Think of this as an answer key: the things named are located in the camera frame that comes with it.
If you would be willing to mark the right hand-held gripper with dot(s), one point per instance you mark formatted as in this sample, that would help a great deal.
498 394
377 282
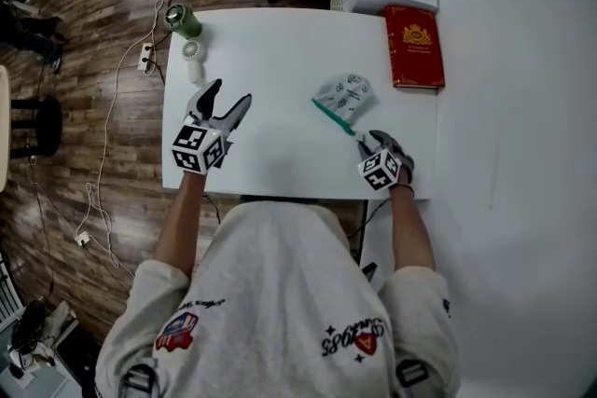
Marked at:
380 170

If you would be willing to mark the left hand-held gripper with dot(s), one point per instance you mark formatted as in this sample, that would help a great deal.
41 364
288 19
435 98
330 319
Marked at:
196 149

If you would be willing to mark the clear plastic bag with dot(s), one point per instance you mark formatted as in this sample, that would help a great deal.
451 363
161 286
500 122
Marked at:
347 95

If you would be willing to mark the person's left forearm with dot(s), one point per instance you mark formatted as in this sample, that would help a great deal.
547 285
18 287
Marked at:
179 223

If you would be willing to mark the person's right forearm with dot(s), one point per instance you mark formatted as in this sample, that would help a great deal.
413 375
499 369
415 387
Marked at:
410 228

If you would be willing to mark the white handheld fan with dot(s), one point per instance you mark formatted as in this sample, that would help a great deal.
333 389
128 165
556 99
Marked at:
191 51

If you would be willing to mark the white power strip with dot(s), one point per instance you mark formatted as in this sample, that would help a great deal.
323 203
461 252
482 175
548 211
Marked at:
145 58

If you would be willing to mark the green drink tumbler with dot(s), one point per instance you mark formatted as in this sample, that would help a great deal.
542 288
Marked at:
186 25

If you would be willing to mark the red hardcover book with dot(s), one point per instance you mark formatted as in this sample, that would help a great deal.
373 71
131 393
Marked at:
415 56

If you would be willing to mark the black stool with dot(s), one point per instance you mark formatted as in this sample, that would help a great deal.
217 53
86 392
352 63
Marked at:
46 126

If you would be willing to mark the person's white printed t-shirt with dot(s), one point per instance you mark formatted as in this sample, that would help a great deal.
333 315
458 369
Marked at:
280 293

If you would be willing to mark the white plug adapter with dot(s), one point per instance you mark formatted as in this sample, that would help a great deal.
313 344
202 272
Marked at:
82 239

